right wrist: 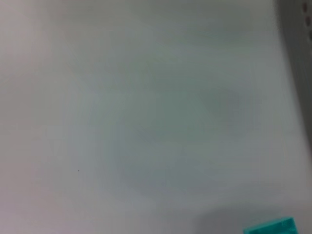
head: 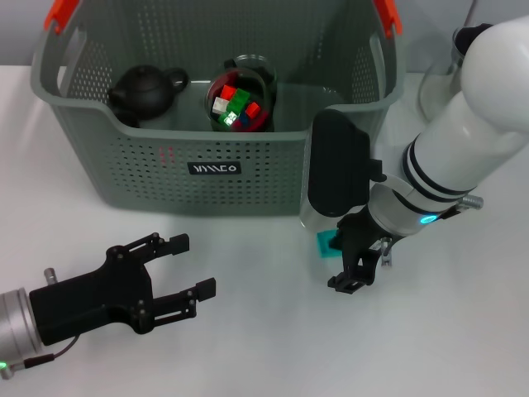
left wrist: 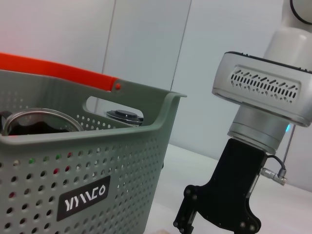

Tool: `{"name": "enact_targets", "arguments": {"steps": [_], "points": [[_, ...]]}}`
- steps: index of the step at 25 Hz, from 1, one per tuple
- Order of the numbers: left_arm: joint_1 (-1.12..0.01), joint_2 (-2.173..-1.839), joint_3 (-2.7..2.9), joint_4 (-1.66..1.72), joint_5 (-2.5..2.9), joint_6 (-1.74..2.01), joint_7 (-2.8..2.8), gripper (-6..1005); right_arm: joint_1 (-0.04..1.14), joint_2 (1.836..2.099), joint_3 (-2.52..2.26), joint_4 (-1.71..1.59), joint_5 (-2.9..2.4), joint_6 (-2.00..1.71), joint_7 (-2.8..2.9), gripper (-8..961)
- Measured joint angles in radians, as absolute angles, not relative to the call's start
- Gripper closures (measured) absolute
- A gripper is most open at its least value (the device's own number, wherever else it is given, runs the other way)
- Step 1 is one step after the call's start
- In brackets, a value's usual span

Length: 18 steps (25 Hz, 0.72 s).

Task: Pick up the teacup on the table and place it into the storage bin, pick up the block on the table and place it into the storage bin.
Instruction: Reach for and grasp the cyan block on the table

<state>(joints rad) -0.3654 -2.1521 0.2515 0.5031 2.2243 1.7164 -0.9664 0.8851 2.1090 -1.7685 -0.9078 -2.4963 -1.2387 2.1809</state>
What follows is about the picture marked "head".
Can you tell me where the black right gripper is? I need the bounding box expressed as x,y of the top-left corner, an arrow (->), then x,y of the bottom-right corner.
326,205 -> 393,296

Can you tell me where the green stepped brick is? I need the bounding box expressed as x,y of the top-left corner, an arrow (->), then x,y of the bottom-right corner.
228,88 -> 251,113

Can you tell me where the teal square brick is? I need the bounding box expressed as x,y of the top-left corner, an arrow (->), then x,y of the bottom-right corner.
315,230 -> 345,261

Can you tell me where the thin dark arm cable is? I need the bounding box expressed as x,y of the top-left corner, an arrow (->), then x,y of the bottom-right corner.
437,205 -> 466,222
23,334 -> 83,368

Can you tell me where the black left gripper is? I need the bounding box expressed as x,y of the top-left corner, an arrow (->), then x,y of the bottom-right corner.
28,232 -> 218,347

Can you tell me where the glass pitcher black handle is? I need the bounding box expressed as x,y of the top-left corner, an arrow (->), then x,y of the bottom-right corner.
417,23 -> 495,122

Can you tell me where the grey perforated storage bin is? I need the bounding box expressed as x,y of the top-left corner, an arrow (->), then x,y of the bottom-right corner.
31,0 -> 408,218

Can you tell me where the dark red curved brick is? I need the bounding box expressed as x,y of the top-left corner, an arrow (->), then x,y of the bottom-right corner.
246,112 -> 269,133

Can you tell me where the black clay teapot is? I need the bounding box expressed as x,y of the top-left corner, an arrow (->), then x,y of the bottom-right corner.
107,65 -> 190,122

